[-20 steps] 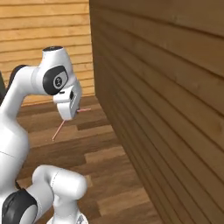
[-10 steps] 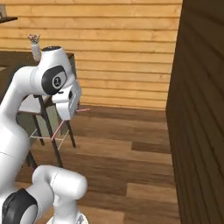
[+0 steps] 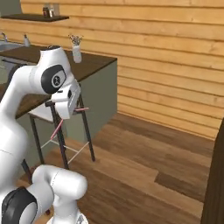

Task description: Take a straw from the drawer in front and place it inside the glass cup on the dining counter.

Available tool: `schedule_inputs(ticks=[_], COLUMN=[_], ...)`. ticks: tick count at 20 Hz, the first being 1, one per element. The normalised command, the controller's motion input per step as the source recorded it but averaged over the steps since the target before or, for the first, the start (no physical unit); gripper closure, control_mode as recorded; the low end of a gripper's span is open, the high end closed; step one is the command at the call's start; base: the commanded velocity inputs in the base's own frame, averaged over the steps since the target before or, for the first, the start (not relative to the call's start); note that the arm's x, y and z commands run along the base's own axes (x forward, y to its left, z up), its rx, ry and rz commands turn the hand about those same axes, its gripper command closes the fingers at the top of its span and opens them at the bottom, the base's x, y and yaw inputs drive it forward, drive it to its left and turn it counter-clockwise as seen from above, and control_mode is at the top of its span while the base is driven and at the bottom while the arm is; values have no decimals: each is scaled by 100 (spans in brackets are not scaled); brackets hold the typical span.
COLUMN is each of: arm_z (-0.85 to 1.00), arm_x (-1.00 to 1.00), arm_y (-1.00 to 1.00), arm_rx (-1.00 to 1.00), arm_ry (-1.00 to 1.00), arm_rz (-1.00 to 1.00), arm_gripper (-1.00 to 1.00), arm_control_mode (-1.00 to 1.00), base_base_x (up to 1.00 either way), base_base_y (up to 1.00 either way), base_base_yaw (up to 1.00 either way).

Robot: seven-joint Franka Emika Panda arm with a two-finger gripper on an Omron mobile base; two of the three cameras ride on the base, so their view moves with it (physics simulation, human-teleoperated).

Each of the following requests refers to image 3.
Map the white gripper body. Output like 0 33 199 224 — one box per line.
53 87 81 121

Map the grey-green island counter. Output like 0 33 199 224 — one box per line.
0 45 118 178

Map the black stool with white seat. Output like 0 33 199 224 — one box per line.
28 92 96 171

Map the white vase with dried flowers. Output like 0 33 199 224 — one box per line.
68 34 84 64

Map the grey soap dispenser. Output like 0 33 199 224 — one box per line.
23 33 32 48

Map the steel sink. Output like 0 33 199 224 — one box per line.
0 40 25 53

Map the steel tap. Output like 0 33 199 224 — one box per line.
0 31 10 44

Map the grey jar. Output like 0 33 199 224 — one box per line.
48 5 56 18

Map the dark brown wooden cabinet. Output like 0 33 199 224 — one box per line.
200 116 224 224

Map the dark wooden wall shelf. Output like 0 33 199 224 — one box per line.
1 13 70 24

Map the grey-green wall cupboard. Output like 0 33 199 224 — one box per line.
0 0 23 18

